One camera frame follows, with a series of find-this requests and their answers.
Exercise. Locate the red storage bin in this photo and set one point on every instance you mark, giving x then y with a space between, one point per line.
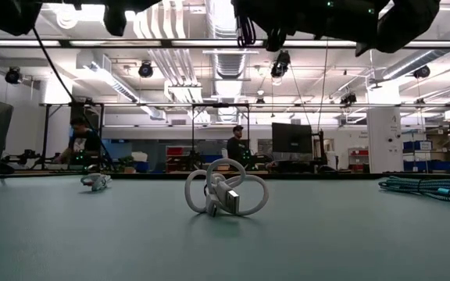
174 151

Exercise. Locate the black station frame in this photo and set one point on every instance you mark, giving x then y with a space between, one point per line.
45 136
221 105

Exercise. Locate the black ceiling spotlight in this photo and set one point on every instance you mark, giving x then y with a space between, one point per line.
421 72
145 69
13 75
280 64
349 98

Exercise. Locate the person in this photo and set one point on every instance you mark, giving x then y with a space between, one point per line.
234 150
82 142

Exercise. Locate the black overhead frame bar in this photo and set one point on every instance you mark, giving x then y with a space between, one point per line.
209 43

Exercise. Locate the teal table mat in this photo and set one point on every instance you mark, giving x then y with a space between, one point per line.
326 242

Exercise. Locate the white pillar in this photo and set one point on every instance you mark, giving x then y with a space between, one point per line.
385 140

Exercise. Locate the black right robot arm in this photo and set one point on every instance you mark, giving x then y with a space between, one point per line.
408 23

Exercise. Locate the black monitor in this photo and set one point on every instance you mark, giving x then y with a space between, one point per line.
291 137

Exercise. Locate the blue storage bin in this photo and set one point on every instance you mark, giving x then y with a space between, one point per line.
143 167
418 145

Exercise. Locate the black table frame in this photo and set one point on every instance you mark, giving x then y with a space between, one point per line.
326 176

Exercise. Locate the black background robot arm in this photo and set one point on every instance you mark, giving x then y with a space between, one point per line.
23 157

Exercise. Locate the white container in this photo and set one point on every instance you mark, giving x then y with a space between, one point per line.
139 156

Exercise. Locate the green potted plant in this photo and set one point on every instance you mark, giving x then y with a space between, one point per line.
125 162

